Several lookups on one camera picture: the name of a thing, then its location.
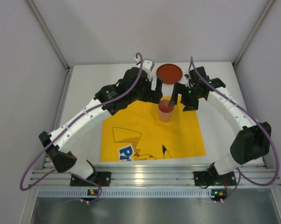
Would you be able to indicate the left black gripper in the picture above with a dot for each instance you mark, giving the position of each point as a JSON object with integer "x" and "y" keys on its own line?
{"x": 152, "y": 92}

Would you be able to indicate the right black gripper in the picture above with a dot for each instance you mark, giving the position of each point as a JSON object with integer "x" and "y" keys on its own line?
{"x": 182, "y": 95}

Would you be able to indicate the pink plastic cup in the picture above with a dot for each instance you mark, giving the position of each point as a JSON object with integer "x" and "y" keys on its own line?
{"x": 165, "y": 111}

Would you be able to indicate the yellow printed cloth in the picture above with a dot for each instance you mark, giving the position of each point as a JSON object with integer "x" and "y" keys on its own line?
{"x": 137, "y": 134}

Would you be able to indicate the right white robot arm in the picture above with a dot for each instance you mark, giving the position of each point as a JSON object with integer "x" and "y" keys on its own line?
{"x": 251, "y": 137}

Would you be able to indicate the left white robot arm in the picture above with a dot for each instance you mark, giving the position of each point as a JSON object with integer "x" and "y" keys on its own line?
{"x": 59, "y": 143}

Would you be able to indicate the red round plate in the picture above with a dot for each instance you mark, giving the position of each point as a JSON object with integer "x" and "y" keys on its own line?
{"x": 169, "y": 73}

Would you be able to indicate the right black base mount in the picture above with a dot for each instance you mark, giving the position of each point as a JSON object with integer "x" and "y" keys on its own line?
{"x": 204, "y": 179}

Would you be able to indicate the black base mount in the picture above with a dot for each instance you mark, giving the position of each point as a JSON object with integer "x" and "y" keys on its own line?
{"x": 204, "y": 179}
{"x": 102, "y": 179}

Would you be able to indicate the right aluminium corner post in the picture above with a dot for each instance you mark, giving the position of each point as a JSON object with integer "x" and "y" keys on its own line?
{"x": 253, "y": 32}

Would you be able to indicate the aluminium corner post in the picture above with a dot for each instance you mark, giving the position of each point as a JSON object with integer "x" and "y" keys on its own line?
{"x": 253, "y": 32}
{"x": 44, "y": 28}

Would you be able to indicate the aluminium mounting rail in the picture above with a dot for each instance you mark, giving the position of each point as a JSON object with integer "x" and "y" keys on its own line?
{"x": 148, "y": 175}

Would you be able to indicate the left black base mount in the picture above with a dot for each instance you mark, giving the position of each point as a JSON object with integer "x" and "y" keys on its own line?
{"x": 102, "y": 179}

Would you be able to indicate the perforated grey cable duct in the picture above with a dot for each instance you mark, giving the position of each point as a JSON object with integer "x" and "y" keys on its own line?
{"x": 130, "y": 193}

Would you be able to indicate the left aluminium corner post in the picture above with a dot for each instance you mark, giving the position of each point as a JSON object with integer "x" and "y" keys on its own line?
{"x": 44, "y": 28}

